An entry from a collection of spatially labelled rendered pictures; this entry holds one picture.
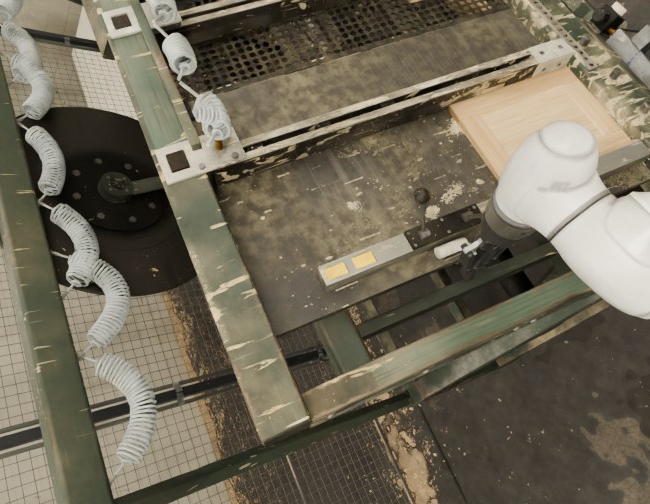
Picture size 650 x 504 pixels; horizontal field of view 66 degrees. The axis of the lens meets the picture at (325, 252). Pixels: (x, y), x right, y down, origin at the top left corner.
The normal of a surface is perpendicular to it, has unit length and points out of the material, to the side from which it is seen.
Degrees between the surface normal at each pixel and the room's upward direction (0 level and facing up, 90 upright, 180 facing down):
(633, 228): 22
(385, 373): 60
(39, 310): 90
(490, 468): 0
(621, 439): 0
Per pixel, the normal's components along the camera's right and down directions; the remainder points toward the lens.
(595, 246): -0.64, 0.07
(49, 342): 0.51, -0.56
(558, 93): 0.06, -0.44
